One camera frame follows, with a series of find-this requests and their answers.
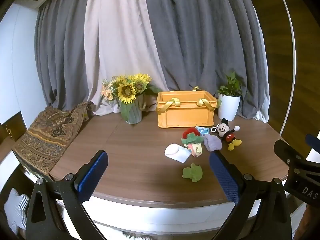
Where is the white cabinet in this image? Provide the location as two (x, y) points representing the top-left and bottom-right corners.
(0, 0), (48, 133)

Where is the pale pink curtain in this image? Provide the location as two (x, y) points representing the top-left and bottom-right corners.
(85, 0), (170, 117)

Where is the colourful patterned small cloth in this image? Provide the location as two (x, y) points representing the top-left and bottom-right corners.
(186, 142), (203, 157)

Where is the grey curtain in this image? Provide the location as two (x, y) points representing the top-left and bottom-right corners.
(34, 0), (100, 108)
(142, 0), (265, 120)

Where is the green cloth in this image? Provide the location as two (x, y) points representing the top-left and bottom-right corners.
(182, 163), (203, 183)

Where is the red and green plush toy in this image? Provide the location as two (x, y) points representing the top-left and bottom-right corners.
(181, 127), (204, 148)

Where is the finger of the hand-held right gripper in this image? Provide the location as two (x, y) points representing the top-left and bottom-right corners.
(305, 134), (320, 153)
(274, 139), (307, 170)

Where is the brown patterned woven cloth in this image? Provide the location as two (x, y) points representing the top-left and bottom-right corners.
(12, 102), (94, 180)

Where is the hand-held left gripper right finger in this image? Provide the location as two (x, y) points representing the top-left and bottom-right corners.
(209, 151), (292, 240)

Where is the white curtain lining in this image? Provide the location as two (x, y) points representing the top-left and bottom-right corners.
(254, 5), (271, 123)

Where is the green plant in white pot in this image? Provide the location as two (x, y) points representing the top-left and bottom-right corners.
(216, 71), (247, 121)

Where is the purple cloth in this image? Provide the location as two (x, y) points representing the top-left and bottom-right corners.
(203, 134), (222, 152)

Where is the sunflower bouquet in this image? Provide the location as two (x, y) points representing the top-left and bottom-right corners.
(101, 73), (162, 120)

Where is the orange plastic crate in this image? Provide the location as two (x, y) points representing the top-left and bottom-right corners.
(156, 86), (218, 129)

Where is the grey ribbed vase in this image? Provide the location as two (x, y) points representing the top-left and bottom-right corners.
(117, 94), (147, 125)

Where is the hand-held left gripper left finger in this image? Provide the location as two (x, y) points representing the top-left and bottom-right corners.
(26, 150), (109, 240)

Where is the striped white cloth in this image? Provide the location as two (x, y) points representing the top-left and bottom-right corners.
(4, 189), (30, 235)

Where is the mouse plush toy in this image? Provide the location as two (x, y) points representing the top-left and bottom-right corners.
(211, 118), (242, 151)

